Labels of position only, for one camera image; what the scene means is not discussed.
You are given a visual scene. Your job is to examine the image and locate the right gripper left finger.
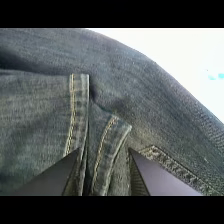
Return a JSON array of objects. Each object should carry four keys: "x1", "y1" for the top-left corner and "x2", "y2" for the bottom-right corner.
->
[{"x1": 14, "y1": 148, "x2": 81, "y2": 197}]

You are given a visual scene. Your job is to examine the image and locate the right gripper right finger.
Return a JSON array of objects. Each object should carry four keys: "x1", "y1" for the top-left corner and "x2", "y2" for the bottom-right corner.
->
[{"x1": 128, "y1": 147, "x2": 204, "y2": 197}]

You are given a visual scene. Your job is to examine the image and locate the dark blue jeans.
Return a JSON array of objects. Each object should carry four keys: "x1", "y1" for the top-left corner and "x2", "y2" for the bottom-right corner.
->
[{"x1": 0, "y1": 28, "x2": 224, "y2": 197}]

